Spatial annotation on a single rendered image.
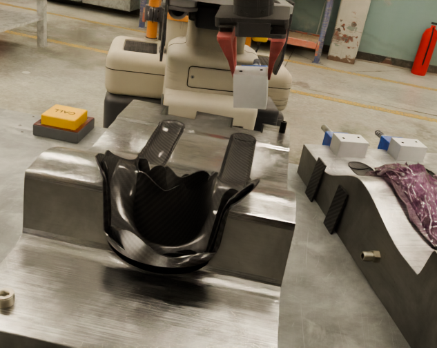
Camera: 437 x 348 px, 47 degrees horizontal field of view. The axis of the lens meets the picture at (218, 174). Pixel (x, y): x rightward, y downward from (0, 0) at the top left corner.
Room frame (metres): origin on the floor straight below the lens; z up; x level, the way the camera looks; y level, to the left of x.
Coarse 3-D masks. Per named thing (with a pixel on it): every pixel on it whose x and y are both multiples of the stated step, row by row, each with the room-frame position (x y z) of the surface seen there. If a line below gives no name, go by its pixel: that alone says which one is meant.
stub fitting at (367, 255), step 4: (364, 252) 0.51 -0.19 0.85; (368, 252) 0.51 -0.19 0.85; (372, 252) 0.51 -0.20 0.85; (376, 252) 0.51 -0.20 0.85; (360, 256) 0.51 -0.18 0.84; (364, 256) 0.51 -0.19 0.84; (368, 256) 0.51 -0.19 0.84; (372, 256) 0.51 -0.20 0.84; (376, 256) 0.51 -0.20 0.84; (364, 260) 0.51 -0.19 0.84; (368, 260) 0.51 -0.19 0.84; (372, 260) 0.51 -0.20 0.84; (376, 260) 0.51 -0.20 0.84
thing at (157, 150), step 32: (160, 128) 0.70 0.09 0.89; (96, 160) 0.43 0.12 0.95; (128, 160) 0.54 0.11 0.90; (160, 160) 0.60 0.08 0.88; (224, 160) 0.62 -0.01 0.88; (128, 192) 0.46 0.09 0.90; (160, 192) 0.42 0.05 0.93; (192, 192) 0.43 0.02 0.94; (224, 192) 0.41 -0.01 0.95; (128, 224) 0.44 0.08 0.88; (160, 224) 0.42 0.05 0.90; (192, 224) 0.43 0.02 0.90; (224, 224) 0.40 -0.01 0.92; (128, 256) 0.39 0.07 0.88; (160, 256) 0.38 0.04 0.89; (192, 256) 0.38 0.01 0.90
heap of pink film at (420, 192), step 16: (384, 176) 0.63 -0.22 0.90; (400, 176) 0.61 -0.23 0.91; (416, 176) 0.59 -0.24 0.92; (400, 192) 0.58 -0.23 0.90; (416, 192) 0.57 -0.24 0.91; (432, 192) 0.56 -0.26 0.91; (416, 208) 0.55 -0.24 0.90; (432, 208) 0.54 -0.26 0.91; (416, 224) 0.53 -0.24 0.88; (432, 224) 0.52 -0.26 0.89; (432, 240) 0.51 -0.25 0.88
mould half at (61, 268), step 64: (128, 128) 0.67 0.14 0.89; (192, 128) 0.70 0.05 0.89; (64, 192) 0.42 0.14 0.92; (256, 192) 0.45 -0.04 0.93; (64, 256) 0.39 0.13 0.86; (256, 256) 0.40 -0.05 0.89; (0, 320) 0.30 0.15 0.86; (64, 320) 0.31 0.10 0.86; (128, 320) 0.32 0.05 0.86; (192, 320) 0.34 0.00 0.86; (256, 320) 0.35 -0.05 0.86
